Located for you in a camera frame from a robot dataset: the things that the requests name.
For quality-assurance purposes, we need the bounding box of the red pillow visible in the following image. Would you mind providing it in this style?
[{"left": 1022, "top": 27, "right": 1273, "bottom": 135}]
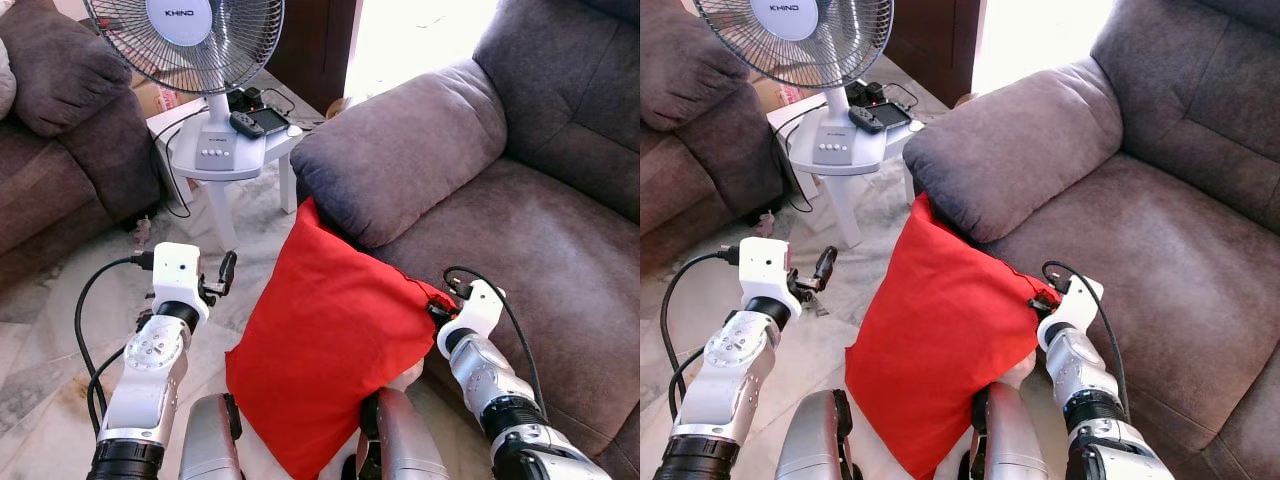
[
  {"left": 224, "top": 196, "right": 457, "bottom": 480},
  {"left": 844, "top": 192, "right": 1061, "bottom": 480}
]

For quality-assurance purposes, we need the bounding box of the brown fabric sofa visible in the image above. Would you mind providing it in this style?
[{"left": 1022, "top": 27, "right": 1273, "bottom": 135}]
[
  {"left": 289, "top": 0, "right": 641, "bottom": 480},
  {"left": 902, "top": 0, "right": 1280, "bottom": 480}
]

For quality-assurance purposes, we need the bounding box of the brown sofa with cushion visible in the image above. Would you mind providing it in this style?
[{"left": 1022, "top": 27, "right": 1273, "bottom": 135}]
[
  {"left": 640, "top": 0, "right": 787, "bottom": 277},
  {"left": 0, "top": 0, "right": 163, "bottom": 293}
]

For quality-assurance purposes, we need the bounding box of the silver right robot leg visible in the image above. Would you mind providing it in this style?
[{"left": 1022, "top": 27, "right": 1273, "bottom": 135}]
[
  {"left": 965, "top": 380, "right": 1051, "bottom": 480},
  {"left": 355, "top": 387, "right": 453, "bottom": 480}
]

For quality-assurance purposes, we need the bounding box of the silver robot leg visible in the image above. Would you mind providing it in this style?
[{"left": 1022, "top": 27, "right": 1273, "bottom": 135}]
[
  {"left": 178, "top": 392, "right": 247, "bottom": 480},
  {"left": 355, "top": 387, "right": 453, "bottom": 480},
  {"left": 775, "top": 388, "right": 856, "bottom": 480},
  {"left": 965, "top": 380, "right": 1051, "bottom": 480}
]

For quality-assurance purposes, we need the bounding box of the silver left robot leg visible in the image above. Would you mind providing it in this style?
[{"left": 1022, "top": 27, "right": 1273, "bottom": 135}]
[
  {"left": 775, "top": 388, "right": 856, "bottom": 480},
  {"left": 178, "top": 392, "right": 247, "bottom": 480}
]

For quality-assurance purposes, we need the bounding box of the white plastic side table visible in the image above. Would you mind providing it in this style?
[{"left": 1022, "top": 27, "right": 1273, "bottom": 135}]
[
  {"left": 146, "top": 98, "right": 307, "bottom": 253},
  {"left": 766, "top": 90, "right": 926, "bottom": 251}
]

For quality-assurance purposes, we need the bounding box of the black handheld screen device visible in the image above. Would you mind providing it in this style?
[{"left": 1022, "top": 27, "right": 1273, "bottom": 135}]
[
  {"left": 872, "top": 99, "right": 914, "bottom": 131},
  {"left": 250, "top": 105, "right": 293, "bottom": 136}
]

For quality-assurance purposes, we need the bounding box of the brown cardboard box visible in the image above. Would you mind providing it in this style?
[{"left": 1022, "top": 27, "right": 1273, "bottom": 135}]
[
  {"left": 130, "top": 78, "right": 181, "bottom": 116},
  {"left": 752, "top": 75, "right": 801, "bottom": 111}
]

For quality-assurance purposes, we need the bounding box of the white table fan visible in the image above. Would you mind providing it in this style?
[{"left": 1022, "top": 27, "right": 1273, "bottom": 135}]
[
  {"left": 692, "top": 0, "right": 923, "bottom": 178},
  {"left": 82, "top": 0, "right": 307, "bottom": 184}
]

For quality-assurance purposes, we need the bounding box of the dark wooden door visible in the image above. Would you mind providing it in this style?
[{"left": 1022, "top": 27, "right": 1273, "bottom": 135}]
[
  {"left": 264, "top": 0, "right": 361, "bottom": 117},
  {"left": 885, "top": 0, "right": 987, "bottom": 109}
]

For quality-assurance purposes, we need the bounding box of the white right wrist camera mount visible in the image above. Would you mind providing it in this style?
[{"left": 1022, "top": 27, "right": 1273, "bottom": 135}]
[
  {"left": 1037, "top": 275, "right": 1106, "bottom": 351},
  {"left": 437, "top": 279, "right": 507, "bottom": 359}
]

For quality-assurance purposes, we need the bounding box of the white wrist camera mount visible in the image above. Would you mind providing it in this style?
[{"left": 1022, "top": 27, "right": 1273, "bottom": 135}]
[
  {"left": 151, "top": 242, "right": 203, "bottom": 306},
  {"left": 1037, "top": 275, "right": 1106, "bottom": 351},
  {"left": 738, "top": 237, "right": 791, "bottom": 304},
  {"left": 437, "top": 279, "right": 507, "bottom": 359}
]

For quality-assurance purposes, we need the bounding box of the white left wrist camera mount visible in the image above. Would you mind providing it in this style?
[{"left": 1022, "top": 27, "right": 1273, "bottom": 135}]
[
  {"left": 738, "top": 237, "right": 791, "bottom": 304},
  {"left": 151, "top": 242, "right": 203, "bottom": 306}
]

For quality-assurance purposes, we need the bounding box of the black fan power cable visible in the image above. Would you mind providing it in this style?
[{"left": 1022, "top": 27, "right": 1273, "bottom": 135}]
[
  {"left": 774, "top": 105, "right": 814, "bottom": 214},
  {"left": 149, "top": 118, "right": 194, "bottom": 220}
]

